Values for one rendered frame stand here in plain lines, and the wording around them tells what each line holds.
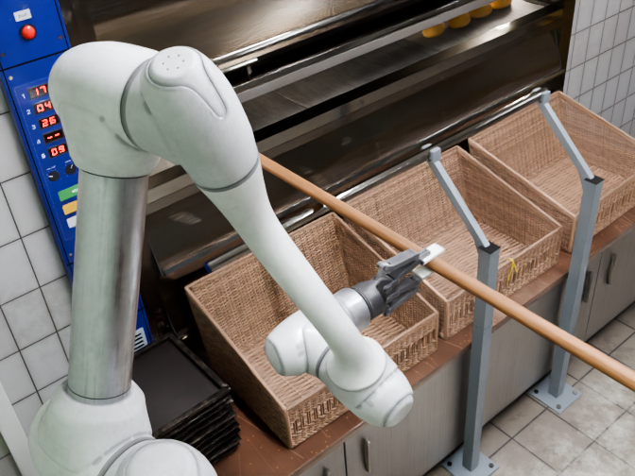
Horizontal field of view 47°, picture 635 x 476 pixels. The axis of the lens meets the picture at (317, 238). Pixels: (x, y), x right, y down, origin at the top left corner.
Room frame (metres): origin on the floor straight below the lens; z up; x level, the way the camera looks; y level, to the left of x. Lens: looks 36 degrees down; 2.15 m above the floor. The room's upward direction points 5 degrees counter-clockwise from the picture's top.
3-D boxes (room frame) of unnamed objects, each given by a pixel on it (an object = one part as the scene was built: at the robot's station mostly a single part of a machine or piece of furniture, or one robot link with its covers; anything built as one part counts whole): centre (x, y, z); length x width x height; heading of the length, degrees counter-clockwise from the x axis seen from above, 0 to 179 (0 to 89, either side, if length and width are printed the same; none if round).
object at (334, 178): (2.13, -0.27, 1.02); 1.79 x 0.11 x 0.19; 127
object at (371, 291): (1.10, -0.10, 1.20); 0.09 x 0.07 x 0.08; 127
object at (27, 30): (1.47, 0.55, 1.67); 0.03 x 0.02 x 0.06; 127
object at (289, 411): (1.57, 0.03, 0.72); 0.56 x 0.49 x 0.28; 125
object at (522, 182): (2.29, -0.93, 0.72); 0.56 x 0.49 x 0.28; 127
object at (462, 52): (2.15, -0.25, 1.16); 1.80 x 0.06 x 0.04; 127
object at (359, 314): (1.06, -0.05, 1.20); 0.09 x 0.06 x 0.09; 37
